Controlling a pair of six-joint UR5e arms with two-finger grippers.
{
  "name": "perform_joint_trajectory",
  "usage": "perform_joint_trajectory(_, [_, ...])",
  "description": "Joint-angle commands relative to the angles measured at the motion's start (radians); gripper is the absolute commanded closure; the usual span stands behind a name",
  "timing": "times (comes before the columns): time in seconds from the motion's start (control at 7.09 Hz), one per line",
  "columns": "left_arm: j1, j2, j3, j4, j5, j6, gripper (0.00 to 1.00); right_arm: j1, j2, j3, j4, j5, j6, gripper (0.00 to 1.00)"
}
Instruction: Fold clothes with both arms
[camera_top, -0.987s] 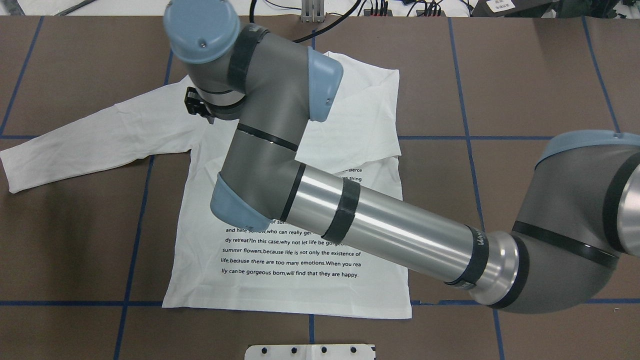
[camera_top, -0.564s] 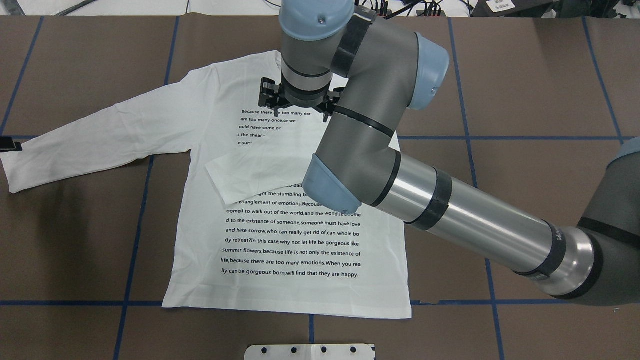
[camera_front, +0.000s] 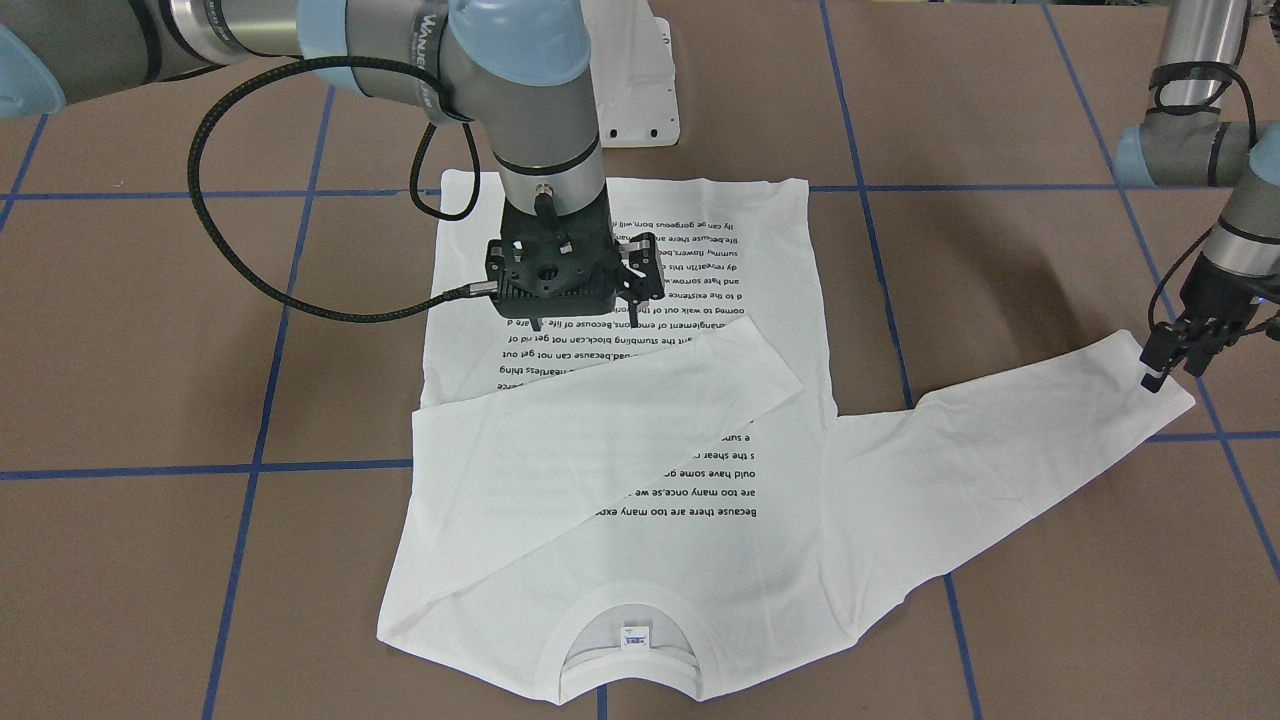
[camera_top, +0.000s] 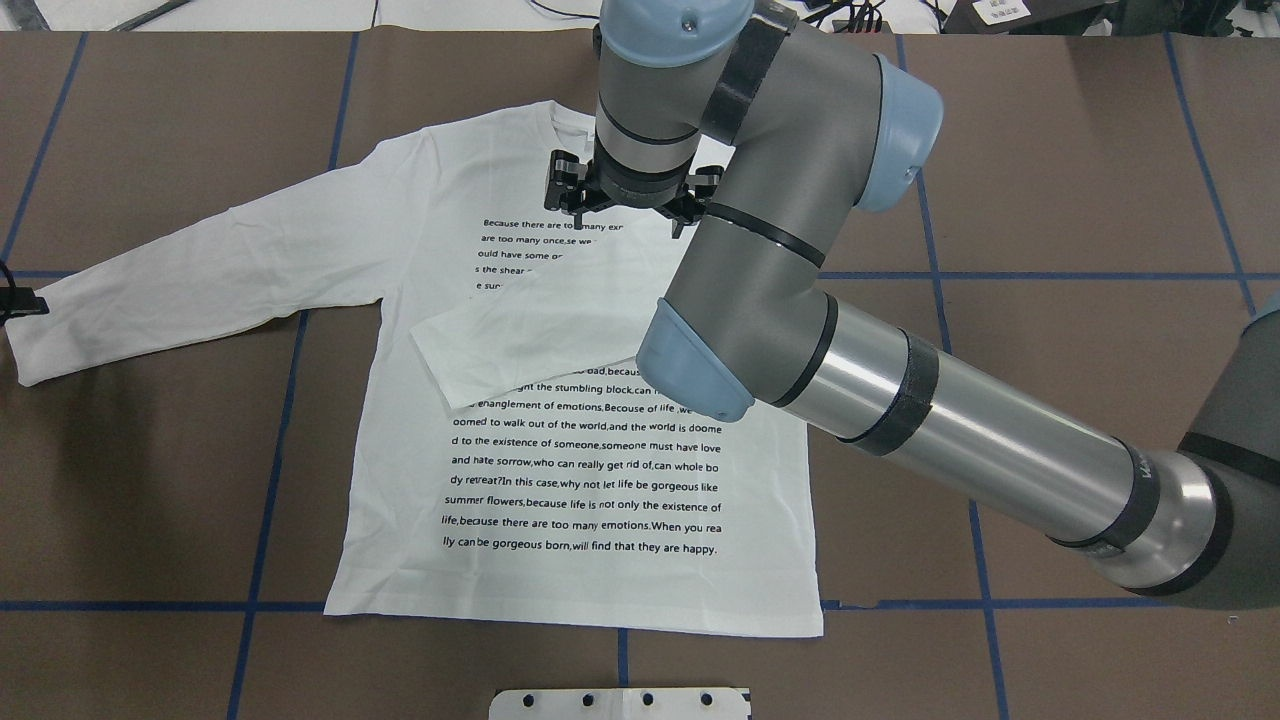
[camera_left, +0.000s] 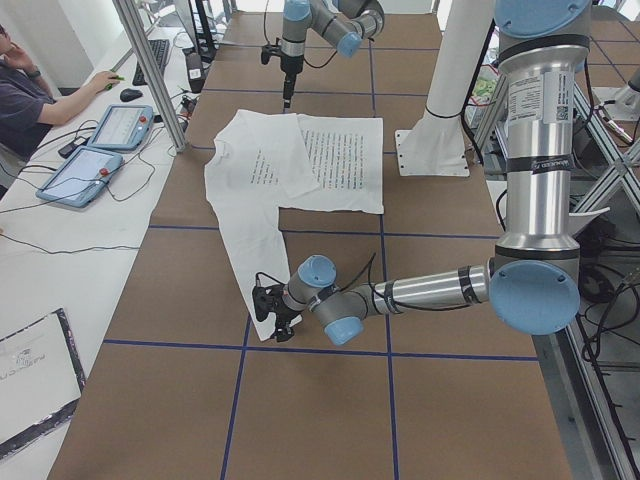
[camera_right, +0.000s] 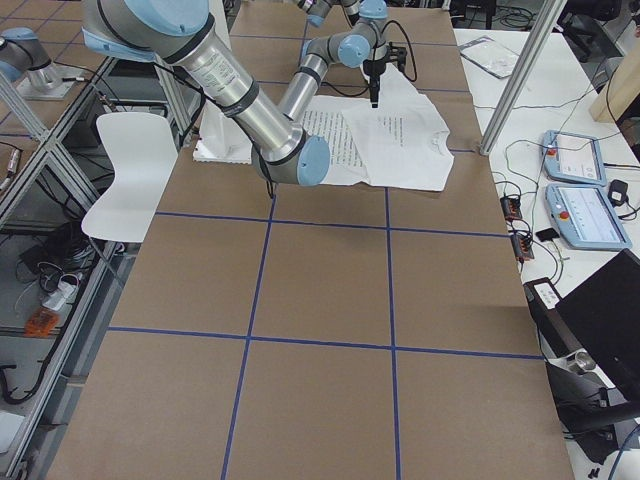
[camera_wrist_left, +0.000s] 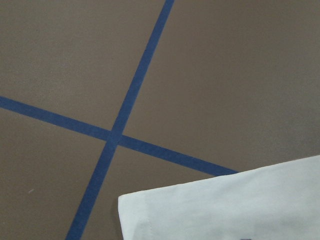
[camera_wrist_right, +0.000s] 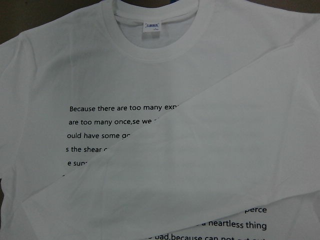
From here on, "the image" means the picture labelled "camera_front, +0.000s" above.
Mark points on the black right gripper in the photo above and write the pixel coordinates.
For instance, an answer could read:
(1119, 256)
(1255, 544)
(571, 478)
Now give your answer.
(640, 276)

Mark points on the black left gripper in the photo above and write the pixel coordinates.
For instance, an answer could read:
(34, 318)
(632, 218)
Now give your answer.
(1212, 303)

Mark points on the white long-sleeve printed shirt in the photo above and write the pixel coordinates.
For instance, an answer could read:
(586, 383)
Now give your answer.
(681, 502)

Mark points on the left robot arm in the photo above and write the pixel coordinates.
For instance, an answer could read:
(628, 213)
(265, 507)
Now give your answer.
(1201, 129)

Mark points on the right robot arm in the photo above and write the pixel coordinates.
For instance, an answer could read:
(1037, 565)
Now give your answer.
(520, 68)

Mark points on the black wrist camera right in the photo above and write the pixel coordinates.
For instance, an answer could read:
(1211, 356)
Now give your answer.
(553, 279)

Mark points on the white camera pole base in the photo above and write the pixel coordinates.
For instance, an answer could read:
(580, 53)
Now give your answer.
(633, 74)

